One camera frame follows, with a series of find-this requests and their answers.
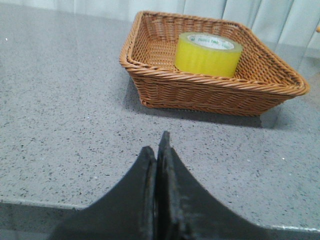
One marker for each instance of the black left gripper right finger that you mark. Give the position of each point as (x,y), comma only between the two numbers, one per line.
(186,211)

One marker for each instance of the brown wicker basket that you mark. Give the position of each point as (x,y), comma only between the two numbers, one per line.
(262,80)

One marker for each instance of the white curtain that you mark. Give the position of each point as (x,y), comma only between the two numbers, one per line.
(289,22)

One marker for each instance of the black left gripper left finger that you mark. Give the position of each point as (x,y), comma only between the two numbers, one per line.
(126,212)

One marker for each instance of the yellow tape roll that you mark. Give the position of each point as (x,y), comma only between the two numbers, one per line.
(207,54)

